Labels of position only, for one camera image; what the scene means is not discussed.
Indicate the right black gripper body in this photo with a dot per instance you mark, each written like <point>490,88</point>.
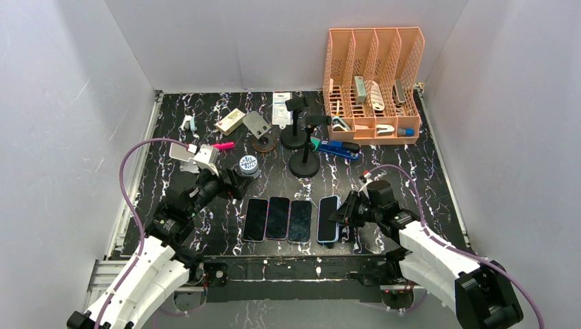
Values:
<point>357,210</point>

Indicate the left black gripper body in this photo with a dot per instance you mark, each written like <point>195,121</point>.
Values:
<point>232,188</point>

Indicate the light blue smartphone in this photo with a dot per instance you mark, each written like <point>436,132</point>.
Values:
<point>327,230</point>

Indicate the purple smartphone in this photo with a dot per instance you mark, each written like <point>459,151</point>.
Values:
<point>255,220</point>

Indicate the black smartphone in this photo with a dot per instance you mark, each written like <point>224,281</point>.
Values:
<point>277,218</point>

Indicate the black phone stand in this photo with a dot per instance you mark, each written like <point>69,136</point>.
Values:
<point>304,165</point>
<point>292,137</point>

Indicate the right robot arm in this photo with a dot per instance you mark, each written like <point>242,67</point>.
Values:
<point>479,295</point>

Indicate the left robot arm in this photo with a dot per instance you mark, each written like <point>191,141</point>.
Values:
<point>162,263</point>

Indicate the white phone stand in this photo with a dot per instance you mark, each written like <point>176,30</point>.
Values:
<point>185,157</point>

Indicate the pink marker pen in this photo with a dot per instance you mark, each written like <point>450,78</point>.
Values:
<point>224,146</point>

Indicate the blue stapler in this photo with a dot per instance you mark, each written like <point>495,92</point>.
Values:
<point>339,148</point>

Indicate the white cardboard box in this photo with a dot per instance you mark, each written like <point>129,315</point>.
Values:
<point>230,122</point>

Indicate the white teal clip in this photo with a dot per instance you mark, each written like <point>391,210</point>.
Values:
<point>188,128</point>

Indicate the green small box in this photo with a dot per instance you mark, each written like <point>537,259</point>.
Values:
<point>314,143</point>

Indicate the white blister pack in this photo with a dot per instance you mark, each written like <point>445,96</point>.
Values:
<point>281,117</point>

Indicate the blue capped tube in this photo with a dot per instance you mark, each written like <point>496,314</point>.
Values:
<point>405,132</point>

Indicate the white item in organizer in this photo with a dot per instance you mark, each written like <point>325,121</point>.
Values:
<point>377,100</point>

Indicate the grey item in organizer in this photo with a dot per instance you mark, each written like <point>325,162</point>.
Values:
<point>360,90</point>

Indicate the dark item in organizer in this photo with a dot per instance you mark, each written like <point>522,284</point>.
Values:
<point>399,94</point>

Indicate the orange file organizer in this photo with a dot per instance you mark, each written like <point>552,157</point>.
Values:
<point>380,54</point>

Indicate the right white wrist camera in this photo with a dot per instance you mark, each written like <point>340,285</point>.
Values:
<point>366,178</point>

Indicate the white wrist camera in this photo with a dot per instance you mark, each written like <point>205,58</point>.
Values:
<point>204,157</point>
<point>366,178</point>

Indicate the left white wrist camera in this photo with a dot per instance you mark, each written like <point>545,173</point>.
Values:
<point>204,157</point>

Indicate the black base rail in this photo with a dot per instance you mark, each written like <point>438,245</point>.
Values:
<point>366,278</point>

